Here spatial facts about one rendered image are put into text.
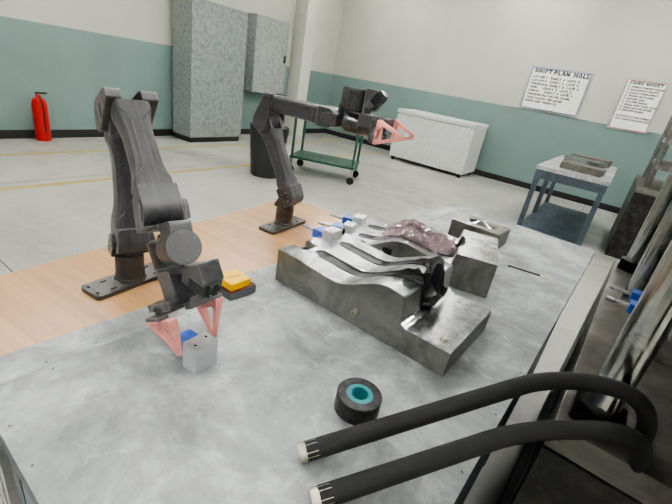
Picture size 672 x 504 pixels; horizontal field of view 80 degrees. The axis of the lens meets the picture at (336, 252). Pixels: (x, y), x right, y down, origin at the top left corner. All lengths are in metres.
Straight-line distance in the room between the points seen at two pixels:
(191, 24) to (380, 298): 6.01
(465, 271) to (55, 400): 1.01
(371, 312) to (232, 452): 0.42
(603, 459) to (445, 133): 6.94
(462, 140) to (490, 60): 1.61
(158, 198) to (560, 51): 7.73
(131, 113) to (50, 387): 0.48
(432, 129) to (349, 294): 6.87
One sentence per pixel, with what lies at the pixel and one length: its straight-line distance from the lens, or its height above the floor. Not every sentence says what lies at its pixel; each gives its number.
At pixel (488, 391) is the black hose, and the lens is 0.74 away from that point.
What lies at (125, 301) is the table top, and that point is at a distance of 1.01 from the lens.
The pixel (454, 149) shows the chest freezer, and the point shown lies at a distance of 7.55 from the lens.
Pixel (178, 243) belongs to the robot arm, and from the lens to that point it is 0.67.
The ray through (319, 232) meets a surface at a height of 0.90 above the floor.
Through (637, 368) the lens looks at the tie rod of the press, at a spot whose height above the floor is 0.94.
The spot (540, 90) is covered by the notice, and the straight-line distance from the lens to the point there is 8.10.
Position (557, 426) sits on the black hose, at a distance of 0.76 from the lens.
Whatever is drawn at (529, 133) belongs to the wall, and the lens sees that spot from 8.11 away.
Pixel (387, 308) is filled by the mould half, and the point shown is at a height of 0.89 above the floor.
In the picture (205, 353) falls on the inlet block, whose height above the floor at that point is 0.84.
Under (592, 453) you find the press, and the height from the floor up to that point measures 0.77.
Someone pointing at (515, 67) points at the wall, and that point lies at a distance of 8.25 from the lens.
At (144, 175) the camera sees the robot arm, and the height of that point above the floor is 1.12.
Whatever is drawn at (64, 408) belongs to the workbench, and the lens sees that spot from 0.78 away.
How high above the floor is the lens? 1.33
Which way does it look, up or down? 24 degrees down
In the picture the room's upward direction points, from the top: 10 degrees clockwise
